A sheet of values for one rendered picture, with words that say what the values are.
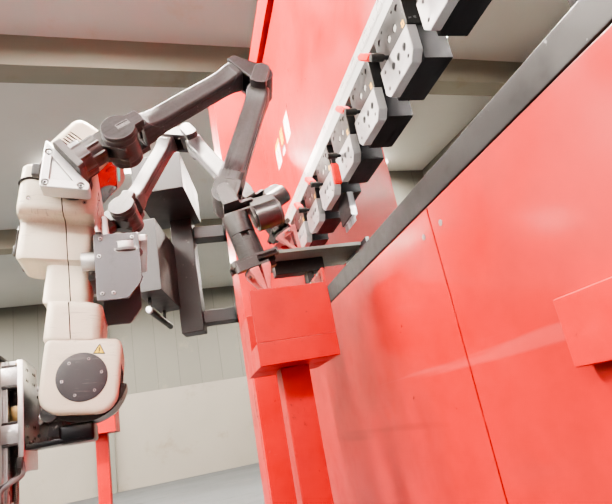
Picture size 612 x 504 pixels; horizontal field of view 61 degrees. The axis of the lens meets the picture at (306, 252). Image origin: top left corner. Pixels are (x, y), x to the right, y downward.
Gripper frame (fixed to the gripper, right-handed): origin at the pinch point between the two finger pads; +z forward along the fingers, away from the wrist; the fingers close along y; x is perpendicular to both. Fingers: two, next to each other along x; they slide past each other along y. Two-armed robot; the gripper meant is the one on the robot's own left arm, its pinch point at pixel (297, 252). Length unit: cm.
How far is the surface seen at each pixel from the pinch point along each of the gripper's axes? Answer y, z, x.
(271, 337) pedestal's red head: -42, 17, 32
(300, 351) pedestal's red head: -42, 23, 30
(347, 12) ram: -43, -35, -37
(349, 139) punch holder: -25.9, -11.6, -22.6
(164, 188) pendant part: 98, -83, -8
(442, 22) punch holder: -75, -5, -20
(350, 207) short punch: -6.3, -0.1, -20.0
